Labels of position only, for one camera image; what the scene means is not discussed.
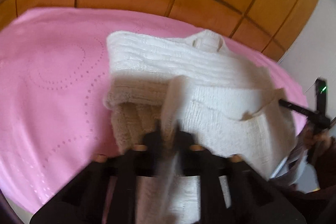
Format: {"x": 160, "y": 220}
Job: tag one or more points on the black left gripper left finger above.
{"x": 105, "y": 190}

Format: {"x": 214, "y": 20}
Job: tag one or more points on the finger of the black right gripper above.
{"x": 301, "y": 110}

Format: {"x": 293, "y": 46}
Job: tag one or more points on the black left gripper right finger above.
{"x": 230, "y": 190}

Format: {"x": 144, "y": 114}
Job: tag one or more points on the person's right hand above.
{"x": 319, "y": 142}

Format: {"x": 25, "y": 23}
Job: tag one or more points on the white knitted sweater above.
{"x": 227, "y": 102}

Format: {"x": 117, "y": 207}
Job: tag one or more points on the pink bed blanket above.
{"x": 54, "y": 82}

